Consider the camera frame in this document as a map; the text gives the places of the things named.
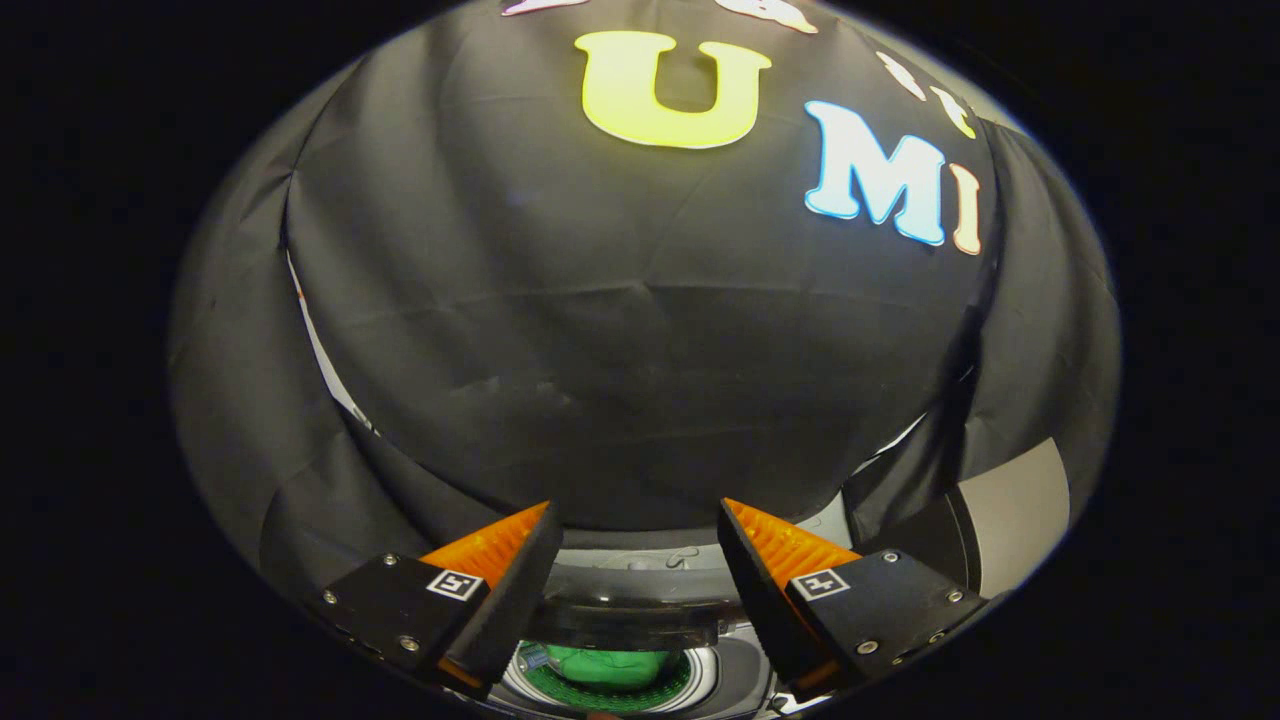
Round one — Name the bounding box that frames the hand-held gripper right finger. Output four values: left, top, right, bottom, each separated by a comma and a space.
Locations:
716, 498, 993, 702

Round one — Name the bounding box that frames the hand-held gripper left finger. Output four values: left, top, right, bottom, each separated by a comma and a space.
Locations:
305, 502, 564, 698

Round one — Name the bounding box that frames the grey washing machine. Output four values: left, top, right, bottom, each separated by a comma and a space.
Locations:
490, 500, 861, 720

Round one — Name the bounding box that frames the green polo shirt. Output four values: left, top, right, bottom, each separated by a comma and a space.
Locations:
545, 645, 671, 691

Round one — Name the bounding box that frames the silver door black cabinet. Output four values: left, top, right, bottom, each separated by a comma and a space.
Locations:
860, 437, 1071, 601

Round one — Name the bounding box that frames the black backdrop cloth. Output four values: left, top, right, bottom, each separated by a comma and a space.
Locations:
168, 0, 1121, 601

